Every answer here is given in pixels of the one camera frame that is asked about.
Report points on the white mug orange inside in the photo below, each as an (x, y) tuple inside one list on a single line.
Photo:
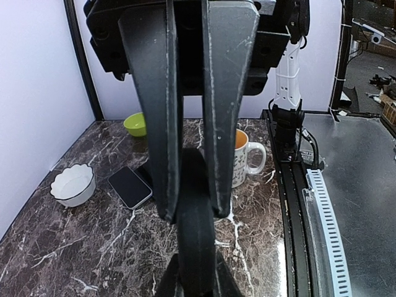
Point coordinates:
[(241, 167)]

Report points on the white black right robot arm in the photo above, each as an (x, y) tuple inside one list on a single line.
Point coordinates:
[(289, 77)]

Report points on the black right frame post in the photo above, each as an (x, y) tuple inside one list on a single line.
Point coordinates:
[(82, 59)]

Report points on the white slotted cable duct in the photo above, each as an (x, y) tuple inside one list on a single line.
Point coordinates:
[(329, 255)]

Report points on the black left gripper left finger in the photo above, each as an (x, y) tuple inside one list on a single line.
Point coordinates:
[(170, 284)]

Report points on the white scalloped bowl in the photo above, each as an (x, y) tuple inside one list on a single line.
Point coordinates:
[(74, 185)]

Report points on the pink phone dark screen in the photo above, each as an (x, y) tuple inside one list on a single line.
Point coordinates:
[(130, 187)]

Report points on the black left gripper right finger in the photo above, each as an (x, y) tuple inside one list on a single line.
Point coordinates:
[(224, 283)]

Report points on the green bowl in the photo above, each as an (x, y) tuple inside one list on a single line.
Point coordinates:
[(135, 125)]

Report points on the black phone case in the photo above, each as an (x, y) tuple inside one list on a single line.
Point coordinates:
[(196, 234)]

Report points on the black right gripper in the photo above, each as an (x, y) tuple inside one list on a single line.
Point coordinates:
[(150, 41)]

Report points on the black front rail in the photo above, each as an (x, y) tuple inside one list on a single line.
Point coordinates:
[(307, 269)]

